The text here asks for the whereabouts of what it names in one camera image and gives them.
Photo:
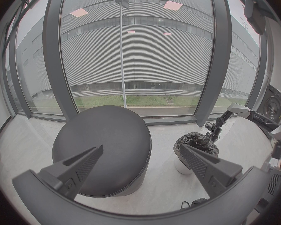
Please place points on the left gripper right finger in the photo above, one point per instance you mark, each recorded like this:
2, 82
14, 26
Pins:
201, 167

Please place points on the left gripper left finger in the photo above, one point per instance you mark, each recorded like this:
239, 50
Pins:
84, 166

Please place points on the black plastic bag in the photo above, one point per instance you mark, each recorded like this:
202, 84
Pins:
208, 146

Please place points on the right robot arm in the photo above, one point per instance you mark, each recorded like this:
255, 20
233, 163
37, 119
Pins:
238, 109

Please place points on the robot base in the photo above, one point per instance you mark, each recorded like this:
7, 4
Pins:
275, 184

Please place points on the dark grey round chair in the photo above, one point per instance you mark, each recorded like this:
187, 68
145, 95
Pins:
103, 130

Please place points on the dark grey washing machine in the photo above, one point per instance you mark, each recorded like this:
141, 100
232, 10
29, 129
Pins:
274, 104

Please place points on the window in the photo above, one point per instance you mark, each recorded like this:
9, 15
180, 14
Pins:
154, 55

